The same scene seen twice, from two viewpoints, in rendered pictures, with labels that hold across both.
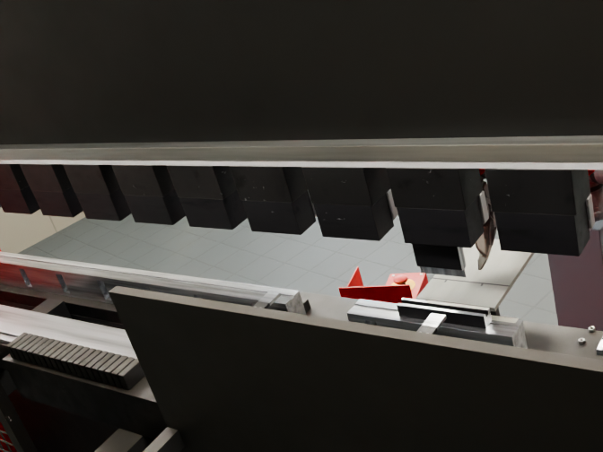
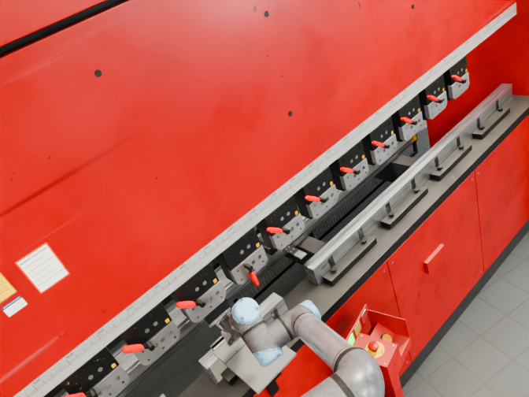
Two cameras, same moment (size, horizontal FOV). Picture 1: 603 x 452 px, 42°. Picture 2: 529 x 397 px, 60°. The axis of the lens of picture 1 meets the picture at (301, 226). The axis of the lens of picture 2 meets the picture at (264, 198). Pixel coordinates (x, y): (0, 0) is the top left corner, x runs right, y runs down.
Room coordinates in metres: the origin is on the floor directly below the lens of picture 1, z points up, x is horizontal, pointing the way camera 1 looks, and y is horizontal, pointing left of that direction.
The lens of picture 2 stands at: (2.05, -1.31, 2.23)
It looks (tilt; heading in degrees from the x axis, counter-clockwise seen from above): 31 degrees down; 109
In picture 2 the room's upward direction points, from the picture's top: 22 degrees counter-clockwise
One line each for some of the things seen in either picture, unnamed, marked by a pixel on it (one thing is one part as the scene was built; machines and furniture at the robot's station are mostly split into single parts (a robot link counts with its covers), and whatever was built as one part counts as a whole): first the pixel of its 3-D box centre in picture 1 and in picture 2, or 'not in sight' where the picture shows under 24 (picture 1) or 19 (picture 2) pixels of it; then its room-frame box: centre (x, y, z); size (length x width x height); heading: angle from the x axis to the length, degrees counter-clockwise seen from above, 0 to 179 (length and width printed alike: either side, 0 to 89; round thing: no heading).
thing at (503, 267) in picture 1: (478, 271); (253, 353); (1.48, -0.35, 1.00); 0.26 x 0.18 x 0.01; 138
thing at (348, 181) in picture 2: (153, 186); (346, 165); (1.88, 0.33, 1.26); 0.15 x 0.09 x 0.17; 48
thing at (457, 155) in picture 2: not in sight; (451, 161); (2.34, 0.76, 0.89); 0.30 x 0.05 x 0.03; 48
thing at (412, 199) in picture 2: not in sight; (405, 206); (2.08, 0.46, 0.89); 0.30 x 0.05 x 0.03; 48
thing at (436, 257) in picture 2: not in sight; (434, 258); (2.17, 0.41, 0.59); 0.15 x 0.02 x 0.07; 48
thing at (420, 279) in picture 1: (387, 298); (378, 343); (1.88, -0.17, 0.75); 0.20 x 0.16 x 0.18; 63
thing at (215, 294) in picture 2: (438, 197); (196, 289); (1.35, -0.27, 1.26); 0.15 x 0.09 x 0.17; 48
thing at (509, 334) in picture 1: (433, 334); (246, 335); (1.40, -0.21, 0.92); 0.39 x 0.06 x 0.10; 48
